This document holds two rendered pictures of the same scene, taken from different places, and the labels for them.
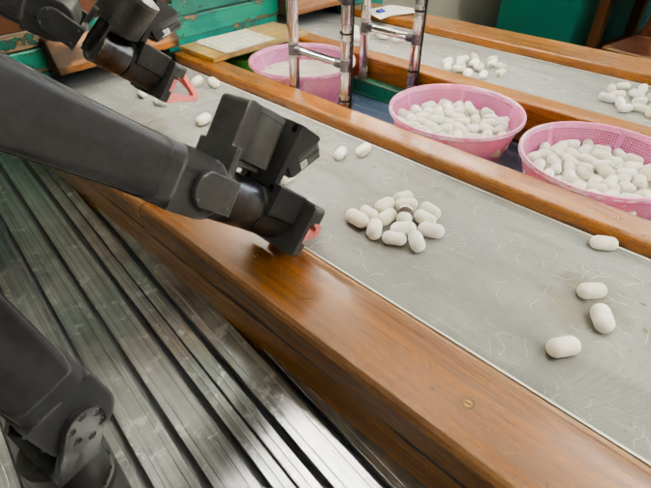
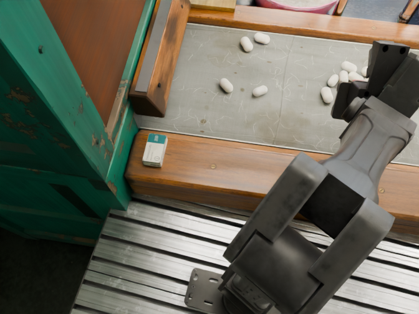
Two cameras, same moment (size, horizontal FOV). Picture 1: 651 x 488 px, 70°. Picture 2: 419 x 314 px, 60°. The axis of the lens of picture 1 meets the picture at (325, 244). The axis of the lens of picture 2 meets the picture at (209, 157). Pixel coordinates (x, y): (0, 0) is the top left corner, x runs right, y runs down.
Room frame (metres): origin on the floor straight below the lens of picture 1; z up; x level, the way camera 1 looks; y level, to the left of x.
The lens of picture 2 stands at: (0.66, 0.70, 1.40)
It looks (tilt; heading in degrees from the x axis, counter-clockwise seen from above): 65 degrees down; 325
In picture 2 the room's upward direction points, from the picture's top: straight up
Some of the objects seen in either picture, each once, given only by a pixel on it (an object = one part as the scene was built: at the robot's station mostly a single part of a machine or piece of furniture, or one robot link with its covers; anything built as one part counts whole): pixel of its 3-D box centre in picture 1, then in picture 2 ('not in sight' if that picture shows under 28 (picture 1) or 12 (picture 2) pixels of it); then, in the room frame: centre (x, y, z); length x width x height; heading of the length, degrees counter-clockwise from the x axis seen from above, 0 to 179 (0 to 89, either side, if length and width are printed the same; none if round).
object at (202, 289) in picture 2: not in sight; (241, 298); (0.66, 0.63, 0.71); 0.20 x 0.07 x 0.08; 41
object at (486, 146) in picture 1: (451, 130); not in sight; (0.89, -0.26, 0.72); 0.27 x 0.27 x 0.10
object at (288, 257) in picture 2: not in sight; (264, 276); (0.67, 0.62, 0.92); 0.07 x 0.06 x 0.33; 14
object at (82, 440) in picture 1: (50, 418); not in sight; (0.22, 0.24, 0.77); 0.09 x 0.06 x 0.06; 57
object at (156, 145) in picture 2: not in sight; (154, 149); (0.97, 0.62, 0.78); 0.06 x 0.04 x 0.02; 136
